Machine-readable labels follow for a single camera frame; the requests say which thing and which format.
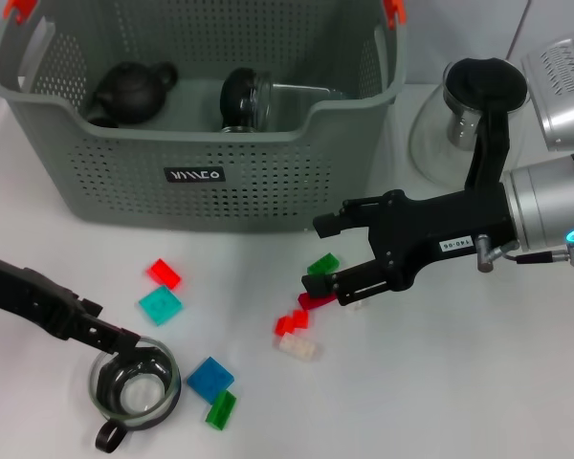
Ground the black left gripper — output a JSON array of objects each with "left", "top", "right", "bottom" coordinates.
[{"left": 0, "top": 251, "right": 143, "bottom": 358}]

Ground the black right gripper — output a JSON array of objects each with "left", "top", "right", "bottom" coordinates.
[{"left": 300, "top": 183, "right": 517, "bottom": 307}]

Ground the grey perforated storage bin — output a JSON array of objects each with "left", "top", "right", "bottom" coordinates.
[{"left": 0, "top": 0, "right": 409, "bottom": 234}]

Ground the green toy brick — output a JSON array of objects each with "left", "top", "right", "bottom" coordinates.
[
  {"left": 204, "top": 389, "right": 238, "bottom": 431},
  {"left": 306, "top": 251, "right": 341, "bottom": 278}
]

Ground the dark red toy brick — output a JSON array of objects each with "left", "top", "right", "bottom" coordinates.
[{"left": 297, "top": 292, "right": 339, "bottom": 311}]

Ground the teal toy brick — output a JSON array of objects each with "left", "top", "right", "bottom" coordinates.
[{"left": 137, "top": 285, "right": 184, "bottom": 328}]

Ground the red stepped toy brick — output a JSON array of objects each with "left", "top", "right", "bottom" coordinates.
[{"left": 274, "top": 308, "right": 311, "bottom": 338}]

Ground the bright red toy brick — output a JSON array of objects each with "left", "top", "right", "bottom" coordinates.
[{"left": 145, "top": 257, "right": 182, "bottom": 292}]

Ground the clear translucent toy brick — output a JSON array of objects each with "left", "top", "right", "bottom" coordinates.
[{"left": 276, "top": 334, "right": 325, "bottom": 364}]

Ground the blue toy brick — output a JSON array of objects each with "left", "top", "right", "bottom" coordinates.
[{"left": 186, "top": 356, "right": 236, "bottom": 402}]

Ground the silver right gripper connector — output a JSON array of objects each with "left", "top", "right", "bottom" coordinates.
[{"left": 475, "top": 232, "right": 520, "bottom": 273}]

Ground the dark clay teapot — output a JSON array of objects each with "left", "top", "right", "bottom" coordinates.
[{"left": 84, "top": 60, "right": 180, "bottom": 129}]

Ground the glass teapot black handle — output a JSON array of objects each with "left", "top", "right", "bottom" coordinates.
[{"left": 408, "top": 55, "right": 532, "bottom": 192}]

